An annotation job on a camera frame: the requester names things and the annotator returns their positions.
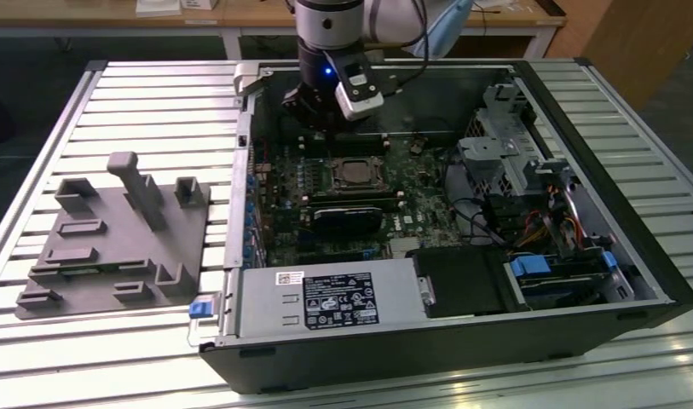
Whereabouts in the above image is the silver finned heatsink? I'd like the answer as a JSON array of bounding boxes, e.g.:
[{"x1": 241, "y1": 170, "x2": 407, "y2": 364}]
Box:
[{"x1": 389, "y1": 237, "x2": 419, "y2": 257}]

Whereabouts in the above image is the CPU socket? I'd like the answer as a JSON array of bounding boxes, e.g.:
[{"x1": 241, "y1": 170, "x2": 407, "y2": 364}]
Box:
[{"x1": 327, "y1": 156, "x2": 389, "y2": 192}]

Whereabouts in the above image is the black drive bay cover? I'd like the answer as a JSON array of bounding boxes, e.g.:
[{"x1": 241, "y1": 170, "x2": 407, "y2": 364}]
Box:
[{"x1": 407, "y1": 246, "x2": 520, "y2": 320}]

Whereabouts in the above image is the blue disk carrier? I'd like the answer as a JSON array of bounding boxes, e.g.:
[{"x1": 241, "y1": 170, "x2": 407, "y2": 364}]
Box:
[{"x1": 507, "y1": 253, "x2": 551, "y2": 282}]

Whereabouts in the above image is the coloured wire bundle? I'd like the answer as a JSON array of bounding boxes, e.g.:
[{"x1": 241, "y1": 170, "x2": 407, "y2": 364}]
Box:
[{"x1": 515, "y1": 211, "x2": 586, "y2": 252}]

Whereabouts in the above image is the black fan graphics card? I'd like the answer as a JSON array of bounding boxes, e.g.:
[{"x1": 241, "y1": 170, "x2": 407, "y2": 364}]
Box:
[{"x1": 309, "y1": 205, "x2": 385, "y2": 236}]

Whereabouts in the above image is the white box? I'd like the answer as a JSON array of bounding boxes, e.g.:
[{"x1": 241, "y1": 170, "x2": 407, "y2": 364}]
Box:
[{"x1": 134, "y1": 0, "x2": 183, "y2": 19}]

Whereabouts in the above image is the wooden cabinet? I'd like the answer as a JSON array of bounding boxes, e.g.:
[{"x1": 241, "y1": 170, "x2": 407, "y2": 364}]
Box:
[{"x1": 543, "y1": 0, "x2": 693, "y2": 112}]

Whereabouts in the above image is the grey metal drive cage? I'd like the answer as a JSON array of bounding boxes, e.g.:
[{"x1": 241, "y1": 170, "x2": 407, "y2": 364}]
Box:
[{"x1": 456, "y1": 83, "x2": 568, "y2": 199}]

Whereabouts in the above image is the green motherboard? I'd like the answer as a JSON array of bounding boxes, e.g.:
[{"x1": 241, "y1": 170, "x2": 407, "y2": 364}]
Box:
[{"x1": 252, "y1": 127, "x2": 477, "y2": 268}]

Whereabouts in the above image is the black open PC case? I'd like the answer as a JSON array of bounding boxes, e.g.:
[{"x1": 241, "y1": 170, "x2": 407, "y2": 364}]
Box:
[{"x1": 196, "y1": 58, "x2": 693, "y2": 395}]

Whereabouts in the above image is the grey plastic parts rack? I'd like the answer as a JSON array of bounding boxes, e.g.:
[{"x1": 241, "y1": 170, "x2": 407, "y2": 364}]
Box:
[{"x1": 14, "y1": 151, "x2": 213, "y2": 320}]

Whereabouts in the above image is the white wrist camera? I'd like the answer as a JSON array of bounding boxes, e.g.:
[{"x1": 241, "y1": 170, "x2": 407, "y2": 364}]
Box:
[{"x1": 324, "y1": 49, "x2": 387, "y2": 122}]

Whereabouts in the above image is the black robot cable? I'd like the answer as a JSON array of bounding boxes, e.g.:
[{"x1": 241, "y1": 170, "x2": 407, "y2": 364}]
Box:
[{"x1": 373, "y1": 0, "x2": 433, "y2": 100}]

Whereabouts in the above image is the wooden desk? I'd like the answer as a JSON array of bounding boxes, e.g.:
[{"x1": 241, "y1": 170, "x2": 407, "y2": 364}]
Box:
[{"x1": 0, "y1": 0, "x2": 568, "y2": 60}]

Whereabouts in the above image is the silver power supply unit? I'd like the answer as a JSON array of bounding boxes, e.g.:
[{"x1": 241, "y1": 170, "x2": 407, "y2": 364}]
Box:
[{"x1": 231, "y1": 257, "x2": 433, "y2": 343}]

